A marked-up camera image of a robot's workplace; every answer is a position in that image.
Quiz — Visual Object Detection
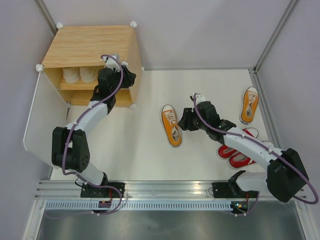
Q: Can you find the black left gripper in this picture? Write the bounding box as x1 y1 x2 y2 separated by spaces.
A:
110 65 136 95

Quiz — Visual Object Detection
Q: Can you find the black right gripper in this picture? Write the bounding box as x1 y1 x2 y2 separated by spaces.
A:
177 107 209 132

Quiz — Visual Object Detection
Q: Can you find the orange sneaker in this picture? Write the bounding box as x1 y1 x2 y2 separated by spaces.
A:
160 104 182 148
240 86 259 125

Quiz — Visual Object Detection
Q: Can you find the beige canvas shoe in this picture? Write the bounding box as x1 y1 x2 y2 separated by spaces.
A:
62 67 81 84
79 66 98 83

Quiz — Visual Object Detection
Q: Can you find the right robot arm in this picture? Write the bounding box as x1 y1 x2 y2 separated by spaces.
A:
178 101 309 203

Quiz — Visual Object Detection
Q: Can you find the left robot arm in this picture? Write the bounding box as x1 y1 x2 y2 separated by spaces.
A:
51 65 137 198

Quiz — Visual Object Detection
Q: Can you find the wooden shoe cabinet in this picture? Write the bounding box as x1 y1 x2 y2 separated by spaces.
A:
35 22 143 108

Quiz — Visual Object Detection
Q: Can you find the translucent cabinet door panel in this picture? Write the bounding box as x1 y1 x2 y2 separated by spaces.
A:
23 72 67 167

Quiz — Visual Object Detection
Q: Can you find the red sneaker upper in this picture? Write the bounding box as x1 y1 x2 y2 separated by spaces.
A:
217 127 259 159

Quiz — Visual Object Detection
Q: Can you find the red sneaker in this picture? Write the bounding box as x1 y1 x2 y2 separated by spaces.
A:
228 140 276 170
217 127 259 159

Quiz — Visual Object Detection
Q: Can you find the red sneaker lower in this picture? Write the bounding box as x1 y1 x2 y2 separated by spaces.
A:
228 140 276 170

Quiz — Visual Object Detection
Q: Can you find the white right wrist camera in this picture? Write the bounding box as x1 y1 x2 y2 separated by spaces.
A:
190 93 207 105

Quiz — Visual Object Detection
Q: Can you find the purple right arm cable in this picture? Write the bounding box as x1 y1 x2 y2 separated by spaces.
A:
191 93 318 221

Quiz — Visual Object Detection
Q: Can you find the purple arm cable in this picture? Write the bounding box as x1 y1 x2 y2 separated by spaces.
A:
46 53 125 220
191 93 318 221

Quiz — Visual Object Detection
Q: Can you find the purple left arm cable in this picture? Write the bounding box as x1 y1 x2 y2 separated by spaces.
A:
46 53 125 220

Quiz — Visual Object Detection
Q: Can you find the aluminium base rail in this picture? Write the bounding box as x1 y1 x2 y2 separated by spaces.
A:
34 180 258 200

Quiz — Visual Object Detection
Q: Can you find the white slotted cable duct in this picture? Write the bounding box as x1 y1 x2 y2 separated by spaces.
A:
45 200 233 211

